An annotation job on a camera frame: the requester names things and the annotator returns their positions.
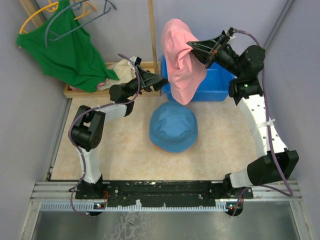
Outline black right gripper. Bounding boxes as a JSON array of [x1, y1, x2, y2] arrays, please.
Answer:
[[184, 34, 242, 78]]

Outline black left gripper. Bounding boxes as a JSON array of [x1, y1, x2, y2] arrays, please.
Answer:
[[125, 64, 170, 98]]

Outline wooden clothes rack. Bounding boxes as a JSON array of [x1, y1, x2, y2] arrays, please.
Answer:
[[19, 0, 160, 99]]

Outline pink bucket hat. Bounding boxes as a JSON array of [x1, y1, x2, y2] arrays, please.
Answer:
[[161, 18, 207, 105]]

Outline blue plastic bin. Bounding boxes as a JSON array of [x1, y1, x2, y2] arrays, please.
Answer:
[[161, 56, 234, 102]]

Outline light blue bucket hat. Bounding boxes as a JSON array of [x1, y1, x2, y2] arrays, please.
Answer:
[[149, 101, 198, 153]]

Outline orange bucket hat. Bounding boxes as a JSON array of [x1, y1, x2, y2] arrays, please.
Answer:
[[153, 143, 168, 152]]

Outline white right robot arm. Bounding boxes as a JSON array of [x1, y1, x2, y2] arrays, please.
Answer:
[[187, 27, 299, 198]]

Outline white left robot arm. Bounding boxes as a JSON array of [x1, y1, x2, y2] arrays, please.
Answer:
[[68, 65, 169, 199]]

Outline beige folded cloth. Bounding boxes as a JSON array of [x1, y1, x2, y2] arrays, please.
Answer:
[[100, 59, 136, 91]]

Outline pink cloth on rack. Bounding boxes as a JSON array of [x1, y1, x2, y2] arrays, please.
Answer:
[[69, 82, 106, 92]]

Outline grey-blue clothes hanger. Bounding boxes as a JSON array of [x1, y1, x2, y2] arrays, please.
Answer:
[[44, 0, 117, 48]]

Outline green tank top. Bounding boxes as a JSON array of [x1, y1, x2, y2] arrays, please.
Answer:
[[16, 0, 119, 93]]

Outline orange clothes hanger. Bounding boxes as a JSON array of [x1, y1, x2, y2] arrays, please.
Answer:
[[18, 0, 98, 35]]

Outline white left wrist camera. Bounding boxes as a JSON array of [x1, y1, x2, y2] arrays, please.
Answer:
[[128, 56, 142, 70]]

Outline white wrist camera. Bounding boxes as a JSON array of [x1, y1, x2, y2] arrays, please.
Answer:
[[221, 27, 237, 41], [128, 56, 142, 70]]

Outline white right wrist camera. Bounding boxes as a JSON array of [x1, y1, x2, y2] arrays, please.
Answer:
[[221, 27, 237, 41]]

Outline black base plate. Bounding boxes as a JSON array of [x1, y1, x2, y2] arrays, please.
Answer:
[[75, 180, 253, 208]]

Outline aluminium frame rail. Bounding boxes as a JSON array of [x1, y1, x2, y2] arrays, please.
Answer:
[[19, 180, 315, 240]]

